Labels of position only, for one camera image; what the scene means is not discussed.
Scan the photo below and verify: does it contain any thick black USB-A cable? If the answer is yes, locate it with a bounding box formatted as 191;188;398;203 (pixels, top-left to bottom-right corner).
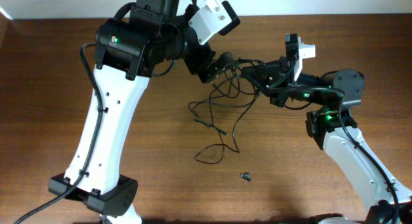
188;58;268;154

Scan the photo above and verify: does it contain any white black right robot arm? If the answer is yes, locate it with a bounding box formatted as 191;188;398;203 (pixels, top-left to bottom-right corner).
241;61;411;223

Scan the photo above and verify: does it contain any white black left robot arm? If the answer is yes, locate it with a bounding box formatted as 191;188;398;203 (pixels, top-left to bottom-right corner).
48;0;239;223

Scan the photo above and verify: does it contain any small black adapter plug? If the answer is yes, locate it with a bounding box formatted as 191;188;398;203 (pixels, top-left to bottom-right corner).
239;172;251;182

